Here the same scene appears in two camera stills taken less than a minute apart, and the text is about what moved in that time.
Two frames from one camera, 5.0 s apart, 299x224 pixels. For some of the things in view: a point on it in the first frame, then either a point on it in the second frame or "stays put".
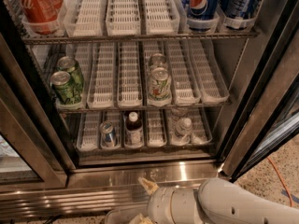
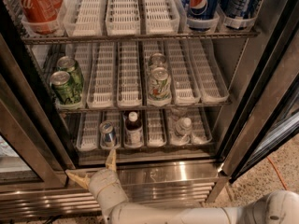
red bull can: [107, 133] stays put
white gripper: [159, 204] → [102, 181]
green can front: [62, 87] stays put
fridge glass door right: [271, 122] stays put
